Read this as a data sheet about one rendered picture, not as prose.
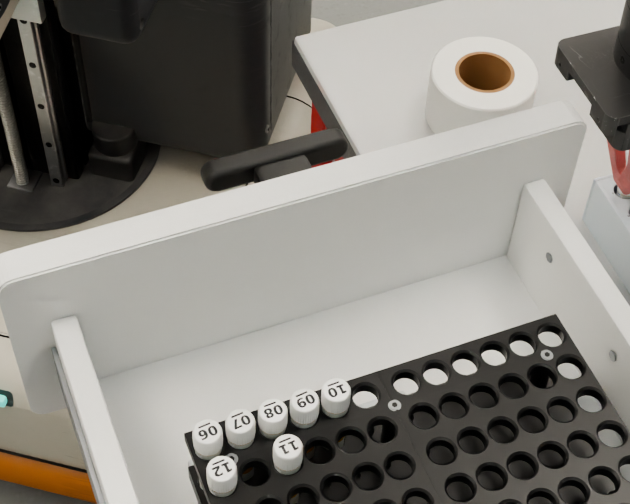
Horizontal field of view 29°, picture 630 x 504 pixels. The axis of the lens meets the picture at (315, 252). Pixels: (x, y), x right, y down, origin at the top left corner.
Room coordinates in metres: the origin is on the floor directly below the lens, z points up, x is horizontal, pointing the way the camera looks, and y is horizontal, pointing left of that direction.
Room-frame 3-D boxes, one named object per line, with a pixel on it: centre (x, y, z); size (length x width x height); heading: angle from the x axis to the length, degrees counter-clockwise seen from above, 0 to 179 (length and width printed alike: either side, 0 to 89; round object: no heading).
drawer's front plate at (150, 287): (0.38, 0.01, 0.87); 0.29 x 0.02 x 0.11; 114
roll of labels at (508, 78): (0.59, -0.10, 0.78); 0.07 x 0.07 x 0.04
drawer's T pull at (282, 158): (0.40, 0.02, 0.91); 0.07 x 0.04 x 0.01; 114
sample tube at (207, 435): (0.25, 0.04, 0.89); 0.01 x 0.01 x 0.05
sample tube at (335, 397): (0.28, -0.01, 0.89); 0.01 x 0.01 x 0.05
